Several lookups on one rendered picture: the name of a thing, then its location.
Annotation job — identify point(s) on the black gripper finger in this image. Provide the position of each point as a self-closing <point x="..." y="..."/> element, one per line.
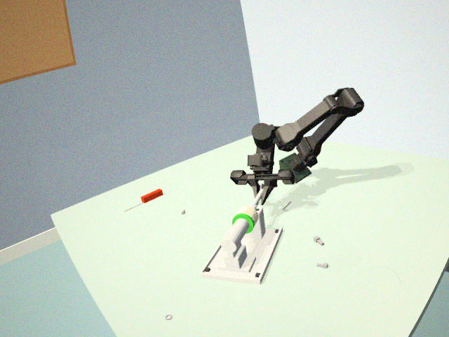
<point x="255" y="186"/>
<point x="269" y="185"/>

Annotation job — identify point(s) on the green disc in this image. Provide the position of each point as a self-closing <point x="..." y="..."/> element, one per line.
<point x="248" y="219"/>

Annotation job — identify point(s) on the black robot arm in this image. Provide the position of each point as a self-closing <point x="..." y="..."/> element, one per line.
<point x="287" y="137"/>

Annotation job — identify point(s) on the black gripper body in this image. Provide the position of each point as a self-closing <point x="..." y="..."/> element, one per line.
<point x="260" y="173"/>

